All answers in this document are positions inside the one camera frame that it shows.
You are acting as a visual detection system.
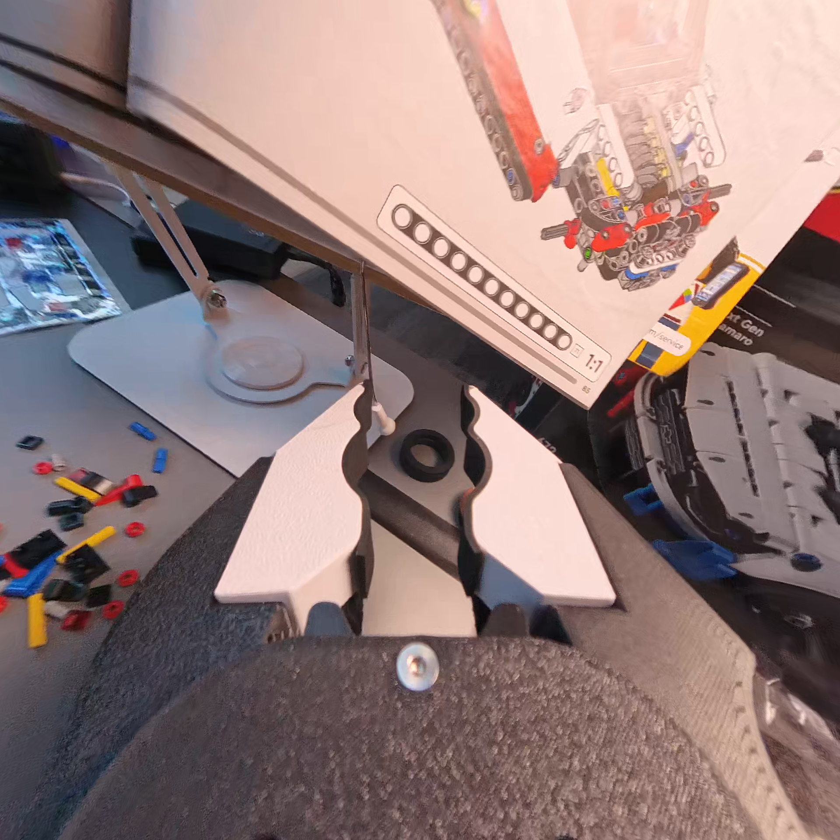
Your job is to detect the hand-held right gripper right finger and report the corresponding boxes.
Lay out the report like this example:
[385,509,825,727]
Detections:
[457,385,618,634]

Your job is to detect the white book stand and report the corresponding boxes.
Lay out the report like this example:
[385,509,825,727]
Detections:
[0,0,460,478]

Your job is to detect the black power adapter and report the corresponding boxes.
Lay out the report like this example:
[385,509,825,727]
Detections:
[131,200,286,280]

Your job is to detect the holographic sticker sheet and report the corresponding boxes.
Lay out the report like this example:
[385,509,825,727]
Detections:
[0,218,129,337]

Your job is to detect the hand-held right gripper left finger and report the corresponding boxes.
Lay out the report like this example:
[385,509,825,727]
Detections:
[214,382,376,636]

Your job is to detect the white instruction booklet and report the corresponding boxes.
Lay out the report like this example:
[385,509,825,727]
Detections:
[126,0,840,409]

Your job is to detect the black rubber tyre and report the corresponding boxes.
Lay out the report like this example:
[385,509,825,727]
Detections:
[402,430,455,479]

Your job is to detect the black lego set box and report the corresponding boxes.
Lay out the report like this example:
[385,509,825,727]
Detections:
[515,147,840,697]

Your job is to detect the pile of loose lego pieces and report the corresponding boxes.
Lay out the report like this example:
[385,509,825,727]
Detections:
[0,420,170,649]

